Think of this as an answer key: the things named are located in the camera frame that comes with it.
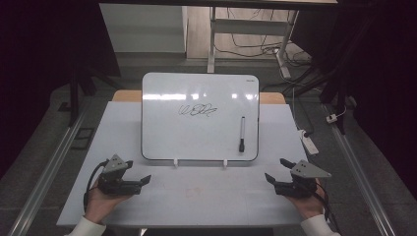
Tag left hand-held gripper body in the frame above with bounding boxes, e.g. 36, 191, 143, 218
97, 153, 143, 197

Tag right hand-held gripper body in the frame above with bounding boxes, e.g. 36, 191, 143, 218
274, 159, 332, 199

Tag white marker pen black cap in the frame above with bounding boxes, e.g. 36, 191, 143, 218
238, 116, 247, 153

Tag white whiteboard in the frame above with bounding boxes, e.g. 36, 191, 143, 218
141, 72, 261, 162

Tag person's right hand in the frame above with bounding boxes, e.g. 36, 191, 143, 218
285, 178, 326, 221

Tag person's left hand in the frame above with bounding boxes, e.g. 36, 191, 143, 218
84, 178, 133, 224

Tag black metal stand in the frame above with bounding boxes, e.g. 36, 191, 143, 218
283, 63, 357, 136
58, 62, 122, 128

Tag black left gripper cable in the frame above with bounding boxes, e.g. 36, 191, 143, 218
83, 159, 109, 212

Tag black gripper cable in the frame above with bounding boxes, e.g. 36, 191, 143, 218
314, 182, 342, 236
83, 159, 109, 212

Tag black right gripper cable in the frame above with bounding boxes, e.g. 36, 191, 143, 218
314, 182, 342, 236

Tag aluminium floor rail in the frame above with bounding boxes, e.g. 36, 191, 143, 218
7, 106, 91, 236
323, 103, 398, 236

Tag black floor cables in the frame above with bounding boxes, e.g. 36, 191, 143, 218
214, 7, 313, 68

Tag white desk frame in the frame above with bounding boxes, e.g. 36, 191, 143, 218
207, 6, 300, 80

